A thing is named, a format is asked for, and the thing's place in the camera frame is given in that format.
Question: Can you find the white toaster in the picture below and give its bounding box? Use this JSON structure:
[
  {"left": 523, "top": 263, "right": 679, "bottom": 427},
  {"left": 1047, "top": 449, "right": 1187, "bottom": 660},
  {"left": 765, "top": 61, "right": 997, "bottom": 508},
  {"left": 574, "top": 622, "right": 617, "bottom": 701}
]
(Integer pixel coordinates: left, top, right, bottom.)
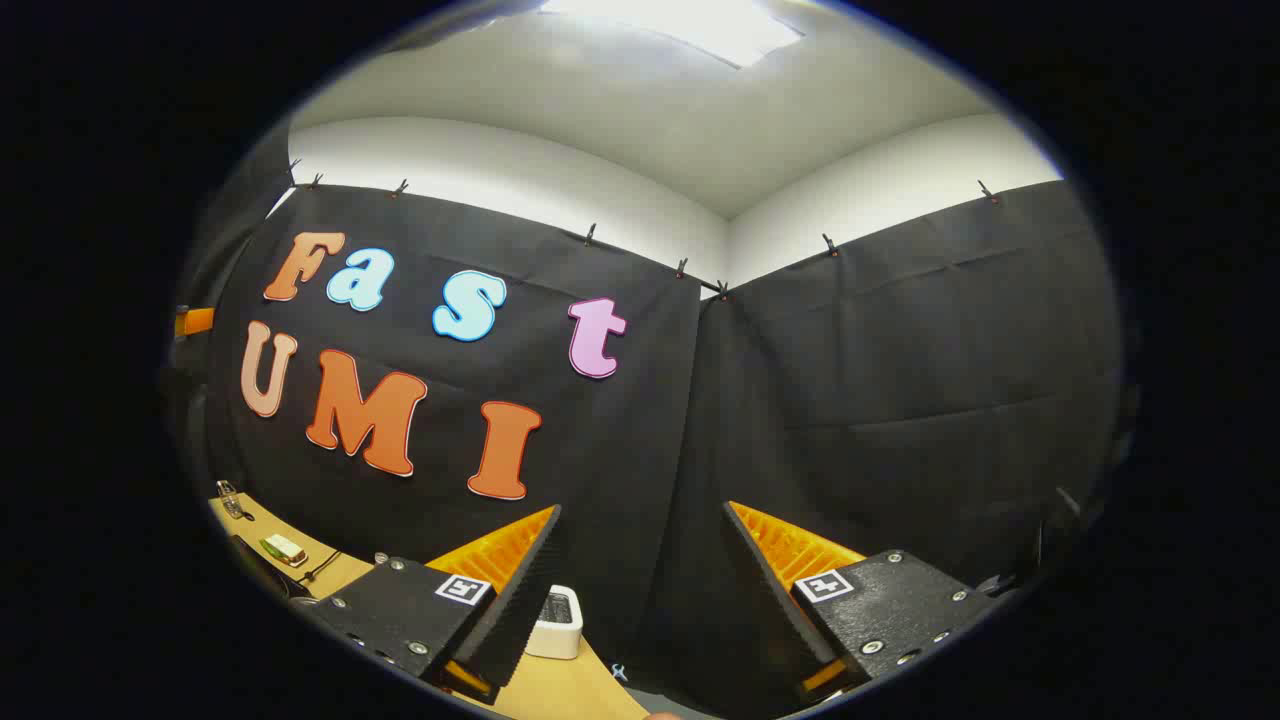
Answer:
[{"left": 525, "top": 585, "right": 584, "bottom": 661}]

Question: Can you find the black induction cooktop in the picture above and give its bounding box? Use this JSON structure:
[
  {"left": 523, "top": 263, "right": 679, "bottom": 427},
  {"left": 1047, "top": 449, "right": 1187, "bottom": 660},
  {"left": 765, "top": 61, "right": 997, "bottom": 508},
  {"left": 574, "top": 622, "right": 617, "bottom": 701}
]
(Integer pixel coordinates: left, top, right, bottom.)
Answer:
[{"left": 230, "top": 535, "right": 301, "bottom": 601}]

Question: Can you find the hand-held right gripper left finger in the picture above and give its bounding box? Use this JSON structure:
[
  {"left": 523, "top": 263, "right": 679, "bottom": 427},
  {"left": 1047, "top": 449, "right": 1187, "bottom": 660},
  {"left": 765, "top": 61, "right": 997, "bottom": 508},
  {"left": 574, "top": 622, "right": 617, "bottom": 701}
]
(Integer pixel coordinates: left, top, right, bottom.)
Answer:
[{"left": 300, "top": 505, "right": 569, "bottom": 706}]

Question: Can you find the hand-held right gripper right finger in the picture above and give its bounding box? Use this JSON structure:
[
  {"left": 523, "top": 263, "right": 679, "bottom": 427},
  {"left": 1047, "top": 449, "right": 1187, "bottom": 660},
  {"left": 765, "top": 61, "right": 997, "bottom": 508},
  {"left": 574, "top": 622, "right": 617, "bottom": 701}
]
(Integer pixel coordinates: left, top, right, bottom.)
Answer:
[{"left": 722, "top": 500, "right": 1006, "bottom": 706}]

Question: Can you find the black backdrop cloth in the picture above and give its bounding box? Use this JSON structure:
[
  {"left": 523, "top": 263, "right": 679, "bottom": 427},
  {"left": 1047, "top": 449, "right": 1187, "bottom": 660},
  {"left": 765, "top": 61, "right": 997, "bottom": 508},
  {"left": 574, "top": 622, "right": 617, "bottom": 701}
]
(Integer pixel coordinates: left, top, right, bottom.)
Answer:
[{"left": 165, "top": 130, "right": 1126, "bottom": 701}]

